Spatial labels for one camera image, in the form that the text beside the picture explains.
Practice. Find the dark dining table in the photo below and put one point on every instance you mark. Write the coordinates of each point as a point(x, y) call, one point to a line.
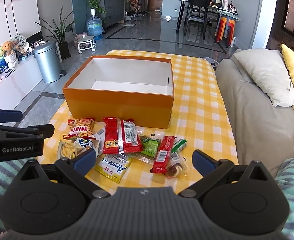
point(208, 14)

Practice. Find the beige cushion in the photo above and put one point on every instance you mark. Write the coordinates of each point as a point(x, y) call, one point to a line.
point(268, 71)

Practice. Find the yellow America snack packet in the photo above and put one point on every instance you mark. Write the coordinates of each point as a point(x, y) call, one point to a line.
point(113, 166)

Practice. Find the clear brown candy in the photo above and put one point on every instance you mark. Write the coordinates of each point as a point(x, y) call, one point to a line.
point(177, 166)

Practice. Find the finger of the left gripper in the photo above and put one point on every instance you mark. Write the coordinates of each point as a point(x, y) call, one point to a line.
point(10, 116)

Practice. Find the green nut snack packet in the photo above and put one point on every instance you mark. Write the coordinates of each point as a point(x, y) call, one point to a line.
point(150, 145)

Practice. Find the grey drawer cabinet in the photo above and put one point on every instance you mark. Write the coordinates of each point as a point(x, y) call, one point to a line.
point(114, 12)

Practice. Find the orange Mimi snack bag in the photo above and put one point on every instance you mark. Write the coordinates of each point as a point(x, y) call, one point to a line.
point(80, 128)

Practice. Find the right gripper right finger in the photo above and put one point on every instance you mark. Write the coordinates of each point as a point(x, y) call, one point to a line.
point(214, 173)

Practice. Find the blue water jug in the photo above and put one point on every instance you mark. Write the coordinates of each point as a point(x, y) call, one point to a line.
point(94, 26)

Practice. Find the long red snack bar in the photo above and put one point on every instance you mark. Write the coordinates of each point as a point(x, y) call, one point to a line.
point(163, 155)

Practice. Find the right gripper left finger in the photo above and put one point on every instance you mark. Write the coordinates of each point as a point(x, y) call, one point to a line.
point(73, 172)

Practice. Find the black dining chair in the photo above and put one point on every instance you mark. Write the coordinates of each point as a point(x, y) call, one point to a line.
point(197, 12)

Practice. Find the white tv cabinet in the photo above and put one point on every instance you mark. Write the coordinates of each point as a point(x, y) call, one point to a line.
point(18, 84)

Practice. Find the orange cardboard box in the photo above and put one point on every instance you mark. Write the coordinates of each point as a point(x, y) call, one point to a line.
point(134, 88)

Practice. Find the large red snack bag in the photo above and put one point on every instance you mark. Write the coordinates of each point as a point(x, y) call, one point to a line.
point(121, 136)

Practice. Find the beige chips bag blue logo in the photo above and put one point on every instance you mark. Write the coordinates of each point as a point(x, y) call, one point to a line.
point(73, 148)

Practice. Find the orange red stacked stools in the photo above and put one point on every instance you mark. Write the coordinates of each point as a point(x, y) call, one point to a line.
point(225, 29)

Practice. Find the potted green plant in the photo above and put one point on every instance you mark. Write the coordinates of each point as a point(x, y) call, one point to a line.
point(58, 30)

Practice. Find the small white wheeled stool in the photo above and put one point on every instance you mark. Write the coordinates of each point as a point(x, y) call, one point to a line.
point(86, 43)

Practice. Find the plush bear toy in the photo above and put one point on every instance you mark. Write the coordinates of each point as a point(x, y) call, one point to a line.
point(7, 48)

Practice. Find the silver pedal trash can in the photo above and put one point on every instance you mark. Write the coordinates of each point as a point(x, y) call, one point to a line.
point(47, 57)

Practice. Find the beige sofa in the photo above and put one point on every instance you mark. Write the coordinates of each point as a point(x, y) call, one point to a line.
point(261, 131)

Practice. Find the green striped sausage stick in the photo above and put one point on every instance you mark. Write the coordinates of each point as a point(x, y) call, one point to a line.
point(179, 145)

